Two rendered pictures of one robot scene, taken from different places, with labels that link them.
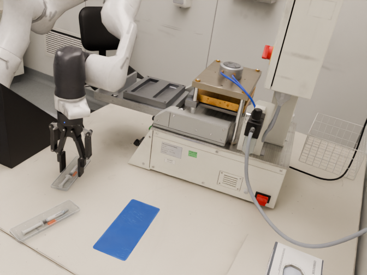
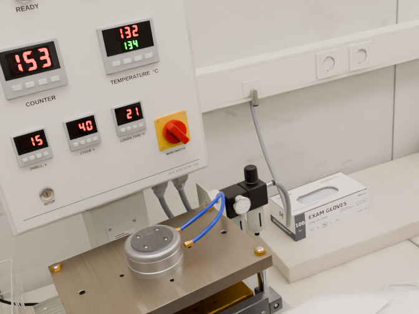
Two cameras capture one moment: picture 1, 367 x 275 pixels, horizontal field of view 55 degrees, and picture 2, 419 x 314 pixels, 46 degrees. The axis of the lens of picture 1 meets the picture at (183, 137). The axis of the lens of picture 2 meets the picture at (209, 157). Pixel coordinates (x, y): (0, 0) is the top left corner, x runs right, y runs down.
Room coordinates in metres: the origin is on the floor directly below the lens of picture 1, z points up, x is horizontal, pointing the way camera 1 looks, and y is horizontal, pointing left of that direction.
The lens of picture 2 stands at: (1.45, 0.37, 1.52)
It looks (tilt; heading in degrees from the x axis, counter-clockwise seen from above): 25 degrees down; 229
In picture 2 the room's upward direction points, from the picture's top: 8 degrees counter-clockwise
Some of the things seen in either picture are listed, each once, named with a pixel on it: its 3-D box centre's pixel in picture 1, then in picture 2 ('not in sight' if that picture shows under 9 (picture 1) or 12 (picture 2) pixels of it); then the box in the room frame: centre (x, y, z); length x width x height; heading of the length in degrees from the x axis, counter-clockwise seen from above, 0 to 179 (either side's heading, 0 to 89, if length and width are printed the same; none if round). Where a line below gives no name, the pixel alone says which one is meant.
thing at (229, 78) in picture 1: (236, 87); (163, 258); (1.12, -0.15, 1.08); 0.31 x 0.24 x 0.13; 165
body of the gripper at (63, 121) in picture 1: (70, 123); not in sight; (0.94, 0.35, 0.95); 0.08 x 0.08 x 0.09
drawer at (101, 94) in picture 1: (143, 91); not in sight; (1.23, 0.17, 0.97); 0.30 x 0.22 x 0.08; 75
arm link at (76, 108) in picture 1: (72, 105); not in sight; (0.92, 0.33, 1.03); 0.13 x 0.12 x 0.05; 173
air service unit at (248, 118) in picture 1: (251, 129); (244, 207); (0.90, -0.19, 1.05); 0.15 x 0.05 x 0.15; 165
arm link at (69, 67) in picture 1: (76, 66); not in sight; (0.99, 0.34, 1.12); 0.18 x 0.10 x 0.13; 166
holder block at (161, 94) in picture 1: (155, 91); not in sight; (1.22, 0.13, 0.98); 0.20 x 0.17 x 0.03; 165
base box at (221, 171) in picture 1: (212, 145); not in sight; (1.14, -0.11, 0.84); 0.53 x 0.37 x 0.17; 75
